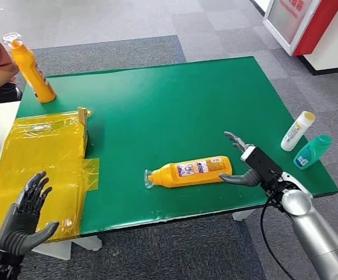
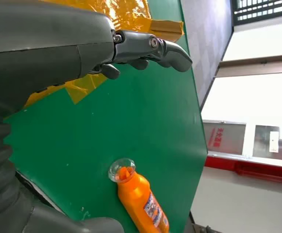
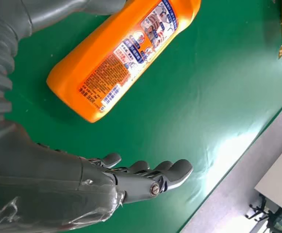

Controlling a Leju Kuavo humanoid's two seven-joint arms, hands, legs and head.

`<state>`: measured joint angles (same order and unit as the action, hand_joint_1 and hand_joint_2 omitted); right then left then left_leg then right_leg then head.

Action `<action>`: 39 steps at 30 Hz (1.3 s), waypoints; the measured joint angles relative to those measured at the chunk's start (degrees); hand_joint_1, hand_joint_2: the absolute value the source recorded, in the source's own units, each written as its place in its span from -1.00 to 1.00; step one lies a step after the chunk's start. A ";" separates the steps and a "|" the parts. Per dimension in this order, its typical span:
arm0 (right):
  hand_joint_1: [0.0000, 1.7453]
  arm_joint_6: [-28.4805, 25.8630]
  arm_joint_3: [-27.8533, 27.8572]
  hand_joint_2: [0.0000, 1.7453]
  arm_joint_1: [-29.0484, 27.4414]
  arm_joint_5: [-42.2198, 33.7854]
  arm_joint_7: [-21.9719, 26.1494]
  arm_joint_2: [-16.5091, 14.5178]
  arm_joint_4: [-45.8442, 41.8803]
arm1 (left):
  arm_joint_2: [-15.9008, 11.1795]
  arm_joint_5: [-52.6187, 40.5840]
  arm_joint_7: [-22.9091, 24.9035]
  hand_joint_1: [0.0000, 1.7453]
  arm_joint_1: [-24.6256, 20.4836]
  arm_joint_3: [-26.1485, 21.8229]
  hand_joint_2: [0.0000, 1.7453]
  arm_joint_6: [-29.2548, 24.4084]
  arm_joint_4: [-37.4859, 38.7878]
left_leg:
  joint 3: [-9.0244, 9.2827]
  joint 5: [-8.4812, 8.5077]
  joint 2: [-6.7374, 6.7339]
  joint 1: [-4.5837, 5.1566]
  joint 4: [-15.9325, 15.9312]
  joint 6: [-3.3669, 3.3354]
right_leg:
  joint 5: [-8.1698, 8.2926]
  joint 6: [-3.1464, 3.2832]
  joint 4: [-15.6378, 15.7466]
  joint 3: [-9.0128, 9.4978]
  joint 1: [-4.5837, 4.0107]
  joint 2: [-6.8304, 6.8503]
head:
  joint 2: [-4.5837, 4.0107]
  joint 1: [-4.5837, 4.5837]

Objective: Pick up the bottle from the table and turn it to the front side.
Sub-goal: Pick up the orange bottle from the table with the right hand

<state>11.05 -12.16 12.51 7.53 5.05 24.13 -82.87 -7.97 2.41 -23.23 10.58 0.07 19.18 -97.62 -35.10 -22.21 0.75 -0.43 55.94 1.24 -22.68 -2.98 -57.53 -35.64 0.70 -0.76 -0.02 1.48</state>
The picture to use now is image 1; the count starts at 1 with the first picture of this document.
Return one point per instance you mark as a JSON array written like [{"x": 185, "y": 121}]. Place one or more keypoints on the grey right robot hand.
[{"x": 238, "y": 178}]

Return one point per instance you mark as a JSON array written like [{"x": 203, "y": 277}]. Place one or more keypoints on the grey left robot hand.
[{"x": 17, "y": 228}]

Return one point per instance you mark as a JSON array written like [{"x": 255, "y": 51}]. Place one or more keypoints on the orange bottle with printed label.
[
  {"x": 192, "y": 172},
  {"x": 33, "y": 73}
]

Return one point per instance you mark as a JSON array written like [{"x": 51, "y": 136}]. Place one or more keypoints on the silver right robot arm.
[{"x": 317, "y": 232}]

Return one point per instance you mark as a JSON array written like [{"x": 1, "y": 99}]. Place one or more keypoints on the white bottle with yellow cap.
[{"x": 296, "y": 131}]

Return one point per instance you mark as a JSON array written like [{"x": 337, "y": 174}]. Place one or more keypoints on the teal plastic bottle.
[{"x": 311, "y": 152}]

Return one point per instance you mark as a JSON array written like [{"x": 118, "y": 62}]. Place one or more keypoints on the white table foot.
[
  {"x": 69, "y": 247},
  {"x": 243, "y": 215}
]

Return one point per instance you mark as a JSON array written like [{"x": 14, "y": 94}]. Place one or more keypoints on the yellow tape-wrapped box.
[{"x": 41, "y": 162}]

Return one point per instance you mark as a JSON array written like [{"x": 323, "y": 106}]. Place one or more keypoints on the green-topped table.
[{"x": 172, "y": 112}]

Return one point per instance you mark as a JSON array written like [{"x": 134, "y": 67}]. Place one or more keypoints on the red and white sign board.
[{"x": 302, "y": 23}]

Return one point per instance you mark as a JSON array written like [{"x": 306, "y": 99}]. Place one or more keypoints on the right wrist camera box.
[{"x": 263, "y": 164}]

